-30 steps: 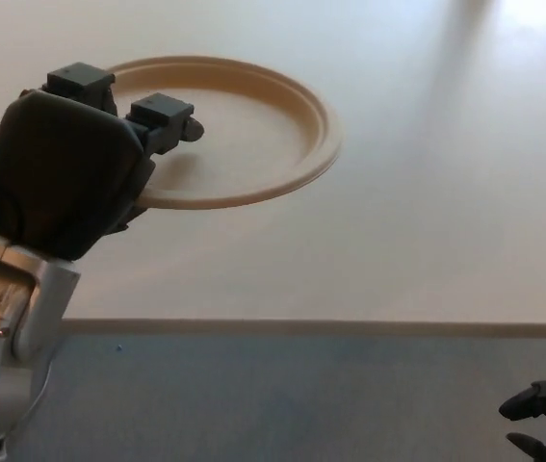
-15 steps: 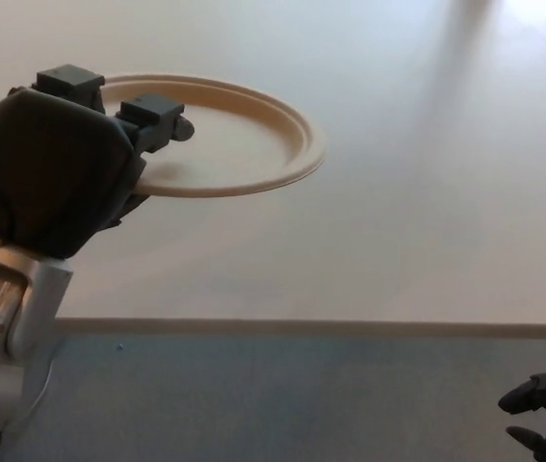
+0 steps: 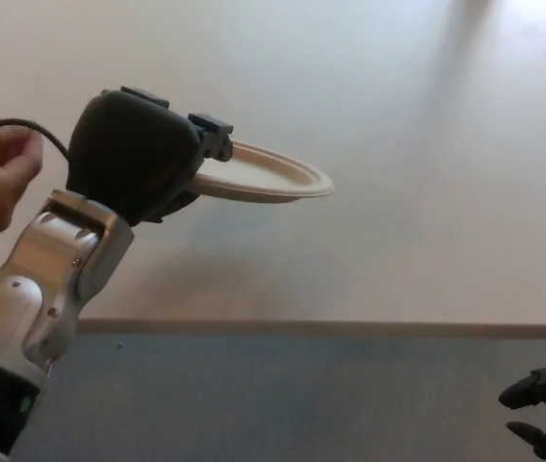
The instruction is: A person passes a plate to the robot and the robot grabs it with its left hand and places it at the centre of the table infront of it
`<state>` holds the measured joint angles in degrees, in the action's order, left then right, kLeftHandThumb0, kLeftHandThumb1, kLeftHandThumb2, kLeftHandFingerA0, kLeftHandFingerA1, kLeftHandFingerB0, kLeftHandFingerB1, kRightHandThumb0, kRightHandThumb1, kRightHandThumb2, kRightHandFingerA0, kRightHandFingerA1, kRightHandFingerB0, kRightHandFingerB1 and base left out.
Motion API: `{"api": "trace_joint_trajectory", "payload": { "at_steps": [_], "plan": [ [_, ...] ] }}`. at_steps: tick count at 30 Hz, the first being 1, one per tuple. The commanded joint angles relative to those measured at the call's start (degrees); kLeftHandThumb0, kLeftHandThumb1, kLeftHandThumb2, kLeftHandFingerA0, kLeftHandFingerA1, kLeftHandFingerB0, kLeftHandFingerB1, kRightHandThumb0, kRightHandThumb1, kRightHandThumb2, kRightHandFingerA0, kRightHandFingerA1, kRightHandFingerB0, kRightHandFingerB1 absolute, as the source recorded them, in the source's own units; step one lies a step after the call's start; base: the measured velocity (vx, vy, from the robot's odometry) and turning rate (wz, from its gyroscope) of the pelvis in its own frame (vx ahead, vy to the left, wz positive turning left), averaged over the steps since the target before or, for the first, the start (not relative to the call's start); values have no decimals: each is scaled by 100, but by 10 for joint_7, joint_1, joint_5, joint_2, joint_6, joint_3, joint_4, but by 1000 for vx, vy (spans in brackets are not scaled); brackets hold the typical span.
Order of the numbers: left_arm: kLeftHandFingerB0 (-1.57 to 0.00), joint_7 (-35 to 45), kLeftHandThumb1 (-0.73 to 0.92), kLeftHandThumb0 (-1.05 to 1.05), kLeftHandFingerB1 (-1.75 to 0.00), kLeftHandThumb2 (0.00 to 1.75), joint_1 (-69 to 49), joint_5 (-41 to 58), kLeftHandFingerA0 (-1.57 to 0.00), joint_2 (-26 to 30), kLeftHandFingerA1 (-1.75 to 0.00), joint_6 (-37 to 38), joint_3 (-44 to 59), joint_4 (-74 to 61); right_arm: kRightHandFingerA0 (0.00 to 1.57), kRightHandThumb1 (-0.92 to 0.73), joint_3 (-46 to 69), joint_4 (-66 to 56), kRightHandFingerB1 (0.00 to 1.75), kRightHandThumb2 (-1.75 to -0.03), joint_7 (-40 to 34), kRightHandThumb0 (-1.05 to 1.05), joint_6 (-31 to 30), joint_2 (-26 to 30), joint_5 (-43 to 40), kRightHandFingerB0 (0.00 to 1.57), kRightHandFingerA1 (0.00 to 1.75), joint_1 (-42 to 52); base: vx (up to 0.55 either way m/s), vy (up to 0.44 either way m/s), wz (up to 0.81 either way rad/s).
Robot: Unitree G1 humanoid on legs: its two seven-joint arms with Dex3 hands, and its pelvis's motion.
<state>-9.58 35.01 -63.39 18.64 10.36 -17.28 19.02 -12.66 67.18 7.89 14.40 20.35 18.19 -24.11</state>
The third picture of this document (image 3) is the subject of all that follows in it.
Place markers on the robot black left hand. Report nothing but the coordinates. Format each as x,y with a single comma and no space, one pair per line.
128,154

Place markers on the beige round paper plate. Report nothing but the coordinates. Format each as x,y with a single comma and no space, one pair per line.
272,179

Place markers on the robot silver left arm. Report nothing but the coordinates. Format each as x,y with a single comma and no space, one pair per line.
36,289

